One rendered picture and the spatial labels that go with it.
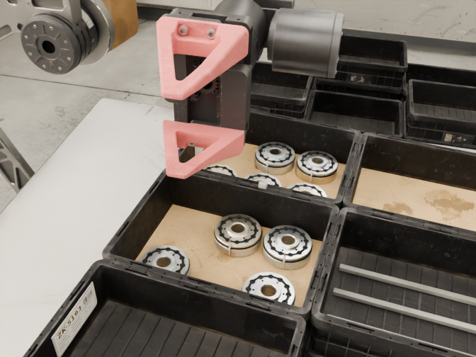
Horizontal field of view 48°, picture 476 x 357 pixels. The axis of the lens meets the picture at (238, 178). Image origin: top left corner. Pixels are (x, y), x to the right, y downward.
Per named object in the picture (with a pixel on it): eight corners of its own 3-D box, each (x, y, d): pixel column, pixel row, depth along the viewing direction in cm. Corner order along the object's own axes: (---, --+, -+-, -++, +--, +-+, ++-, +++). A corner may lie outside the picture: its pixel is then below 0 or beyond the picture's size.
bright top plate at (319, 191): (278, 205, 121) (278, 204, 121) (290, 180, 128) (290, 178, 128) (321, 217, 118) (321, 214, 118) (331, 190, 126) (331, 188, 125)
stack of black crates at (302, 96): (210, 174, 245) (209, 88, 217) (226, 139, 268) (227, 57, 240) (295, 188, 238) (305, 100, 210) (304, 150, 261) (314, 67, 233)
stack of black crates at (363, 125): (296, 187, 239) (304, 123, 217) (305, 149, 261) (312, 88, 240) (387, 202, 232) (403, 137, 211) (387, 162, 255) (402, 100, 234)
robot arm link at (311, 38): (236, 42, 60) (238, -38, 54) (338, 53, 58) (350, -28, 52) (208, 91, 50) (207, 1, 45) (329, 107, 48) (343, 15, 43)
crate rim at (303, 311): (99, 265, 99) (97, 256, 98) (167, 173, 122) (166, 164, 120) (307, 325, 90) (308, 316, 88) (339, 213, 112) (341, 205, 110)
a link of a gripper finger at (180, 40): (223, 168, 36) (250, 101, 43) (224, 71, 32) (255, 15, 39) (128, 153, 37) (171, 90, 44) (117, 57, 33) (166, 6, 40)
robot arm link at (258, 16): (214, 46, 54) (213, -10, 51) (280, 54, 53) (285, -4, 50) (195, 76, 49) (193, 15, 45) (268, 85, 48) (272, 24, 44)
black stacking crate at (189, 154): (171, 204, 128) (167, 166, 121) (214, 139, 150) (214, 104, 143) (333, 244, 118) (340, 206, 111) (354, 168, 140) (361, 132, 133)
